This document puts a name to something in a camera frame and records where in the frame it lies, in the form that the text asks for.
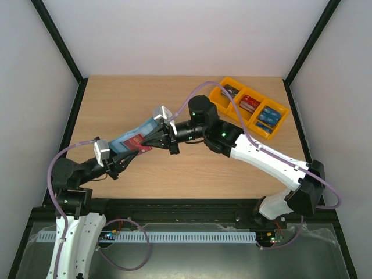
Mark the black card stack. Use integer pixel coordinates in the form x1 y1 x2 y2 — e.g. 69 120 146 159
224 84 239 99

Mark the blue leather card holder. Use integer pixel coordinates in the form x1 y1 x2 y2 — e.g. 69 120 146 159
109 118 158 155

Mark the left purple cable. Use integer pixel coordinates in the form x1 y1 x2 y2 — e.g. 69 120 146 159
47 138 96 279

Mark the blue card stack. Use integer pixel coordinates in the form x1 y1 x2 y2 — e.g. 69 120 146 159
258 106 282 127

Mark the red card stack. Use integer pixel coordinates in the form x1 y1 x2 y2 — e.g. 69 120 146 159
239 95 261 113

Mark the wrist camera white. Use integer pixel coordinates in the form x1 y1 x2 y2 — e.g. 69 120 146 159
153 105 177 135
94 137 110 167

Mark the loose blue card in bin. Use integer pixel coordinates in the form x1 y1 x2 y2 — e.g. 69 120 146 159
255 122 273 134

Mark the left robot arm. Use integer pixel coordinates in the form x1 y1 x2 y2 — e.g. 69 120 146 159
47 151 138 278

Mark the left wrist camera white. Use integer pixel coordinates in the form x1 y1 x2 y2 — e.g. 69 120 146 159
94 137 110 167

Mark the light blue cable duct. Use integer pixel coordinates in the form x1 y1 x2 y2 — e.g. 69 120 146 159
35 228 257 244

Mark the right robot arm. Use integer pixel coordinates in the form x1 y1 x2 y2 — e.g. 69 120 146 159
141 95 324 228

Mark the black aluminium frame rail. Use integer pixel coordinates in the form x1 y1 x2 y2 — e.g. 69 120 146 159
26 198 341 233

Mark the yellow three-compartment bin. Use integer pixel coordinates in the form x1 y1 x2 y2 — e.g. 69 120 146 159
209 77 289 140

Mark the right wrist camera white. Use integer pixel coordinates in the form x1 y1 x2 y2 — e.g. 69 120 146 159
153 105 177 135

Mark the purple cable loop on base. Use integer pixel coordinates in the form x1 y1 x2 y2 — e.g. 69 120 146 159
95 217 151 271

